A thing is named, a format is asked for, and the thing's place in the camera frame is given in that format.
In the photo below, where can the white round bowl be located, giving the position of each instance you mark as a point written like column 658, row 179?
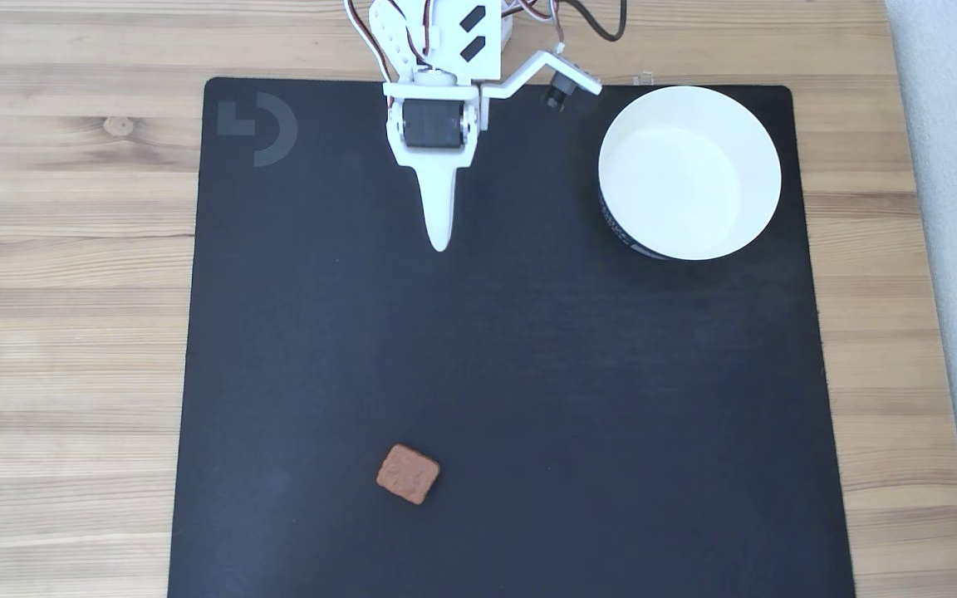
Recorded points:
column 678, row 183

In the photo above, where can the brown toy block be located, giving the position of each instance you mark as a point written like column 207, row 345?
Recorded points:
column 408, row 475

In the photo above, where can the small clear plastic clip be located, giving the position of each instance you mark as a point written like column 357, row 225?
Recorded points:
column 643, row 79

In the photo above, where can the camera module on white bracket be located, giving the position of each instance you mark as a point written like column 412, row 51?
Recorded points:
column 528, row 71

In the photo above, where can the black desk mat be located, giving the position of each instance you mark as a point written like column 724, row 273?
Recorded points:
column 528, row 374

